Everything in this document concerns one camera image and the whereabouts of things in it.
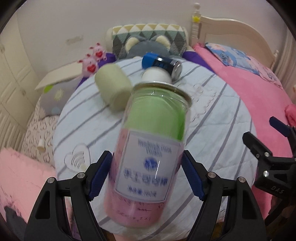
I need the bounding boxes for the triangle patterned pillow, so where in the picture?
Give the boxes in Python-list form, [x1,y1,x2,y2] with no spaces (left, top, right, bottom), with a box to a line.
[109,24,188,59]

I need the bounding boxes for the cream wardrobe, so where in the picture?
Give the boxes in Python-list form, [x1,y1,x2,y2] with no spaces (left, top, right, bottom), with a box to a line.
[1,15,41,151]

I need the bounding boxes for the heart patterned sheet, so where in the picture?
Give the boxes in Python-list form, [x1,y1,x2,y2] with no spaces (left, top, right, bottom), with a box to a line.
[21,99,59,167]

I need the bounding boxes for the clear jar green pink paper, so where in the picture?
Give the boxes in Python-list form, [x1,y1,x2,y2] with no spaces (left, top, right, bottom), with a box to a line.
[104,81,192,227]

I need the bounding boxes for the blue cartoon pillow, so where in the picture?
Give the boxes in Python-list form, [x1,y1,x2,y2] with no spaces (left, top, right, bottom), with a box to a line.
[205,43,283,90]

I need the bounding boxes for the pale green cup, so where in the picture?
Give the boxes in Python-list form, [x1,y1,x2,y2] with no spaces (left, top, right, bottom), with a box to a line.
[95,64,132,111]

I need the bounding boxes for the grey plush bear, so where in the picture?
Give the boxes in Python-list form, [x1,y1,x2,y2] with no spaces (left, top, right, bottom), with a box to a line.
[124,35,171,59]

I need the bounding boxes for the yellow star sticker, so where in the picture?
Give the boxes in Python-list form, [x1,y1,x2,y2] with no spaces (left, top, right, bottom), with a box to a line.
[192,15,201,24]

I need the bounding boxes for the cream bedside board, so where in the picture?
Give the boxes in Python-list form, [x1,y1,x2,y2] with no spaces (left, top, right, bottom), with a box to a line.
[35,62,82,90]

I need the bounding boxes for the cream wooden headboard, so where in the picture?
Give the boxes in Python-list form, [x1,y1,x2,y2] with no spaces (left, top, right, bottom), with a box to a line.
[188,3,279,70]

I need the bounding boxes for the grey polka dot pillow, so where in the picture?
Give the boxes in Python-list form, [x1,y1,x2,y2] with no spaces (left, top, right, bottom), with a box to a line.
[39,77,82,119]

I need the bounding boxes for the white striped quilt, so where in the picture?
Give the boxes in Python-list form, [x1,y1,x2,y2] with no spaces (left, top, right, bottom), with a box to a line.
[53,60,257,240]

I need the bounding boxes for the blue metal tin can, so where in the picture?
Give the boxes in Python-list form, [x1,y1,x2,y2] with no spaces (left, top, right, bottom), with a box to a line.
[142,53,183,82]

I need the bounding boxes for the pink plush pig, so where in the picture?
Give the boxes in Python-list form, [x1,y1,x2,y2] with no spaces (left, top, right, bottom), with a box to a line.
[89,43,107,62]
[77,54,99,77]

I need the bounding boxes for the pink fleece blanket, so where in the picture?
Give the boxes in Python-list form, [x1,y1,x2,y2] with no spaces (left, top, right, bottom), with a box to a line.
[186,44,292,217]

